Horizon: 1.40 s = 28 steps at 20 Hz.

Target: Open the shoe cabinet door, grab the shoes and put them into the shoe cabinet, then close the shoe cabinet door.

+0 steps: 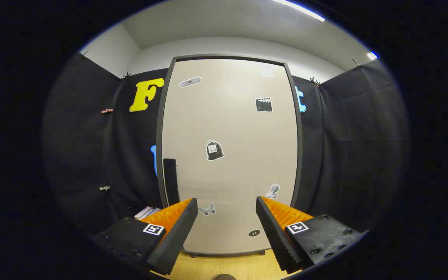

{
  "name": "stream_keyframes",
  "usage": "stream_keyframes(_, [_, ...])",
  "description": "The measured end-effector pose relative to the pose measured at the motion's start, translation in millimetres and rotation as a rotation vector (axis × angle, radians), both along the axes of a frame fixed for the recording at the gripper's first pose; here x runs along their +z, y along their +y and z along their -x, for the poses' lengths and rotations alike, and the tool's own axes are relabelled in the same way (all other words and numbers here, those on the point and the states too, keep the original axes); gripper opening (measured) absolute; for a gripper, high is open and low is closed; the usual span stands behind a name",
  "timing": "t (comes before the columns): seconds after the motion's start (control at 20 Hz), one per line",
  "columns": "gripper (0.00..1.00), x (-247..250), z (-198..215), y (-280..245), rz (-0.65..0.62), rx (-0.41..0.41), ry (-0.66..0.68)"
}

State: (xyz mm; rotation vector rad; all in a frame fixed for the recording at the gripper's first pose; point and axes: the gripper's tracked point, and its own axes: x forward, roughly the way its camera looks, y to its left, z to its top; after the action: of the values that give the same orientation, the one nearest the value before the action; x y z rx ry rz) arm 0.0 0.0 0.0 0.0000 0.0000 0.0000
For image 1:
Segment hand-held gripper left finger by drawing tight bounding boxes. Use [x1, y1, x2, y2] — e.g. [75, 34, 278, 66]
[91, 198, 199, 277]

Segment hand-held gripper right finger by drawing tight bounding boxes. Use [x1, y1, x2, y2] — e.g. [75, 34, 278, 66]
[256, 196, 368, 275]

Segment black door handle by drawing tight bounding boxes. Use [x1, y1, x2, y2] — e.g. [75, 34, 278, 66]
[163, 158, 180, 206]

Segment grey shoe cabinet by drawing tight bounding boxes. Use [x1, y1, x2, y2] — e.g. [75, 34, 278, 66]
[155, 54, 303, 258]

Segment beige shoe cabinet door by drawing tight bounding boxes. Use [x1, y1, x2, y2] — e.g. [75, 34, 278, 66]
[161, 58, 299, 255]

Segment white book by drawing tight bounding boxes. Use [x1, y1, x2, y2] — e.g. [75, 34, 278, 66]
[134, 206, 155, 221]

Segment black backdrop cloth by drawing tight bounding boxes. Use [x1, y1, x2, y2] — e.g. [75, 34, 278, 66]
[41, 52, 409, 238]

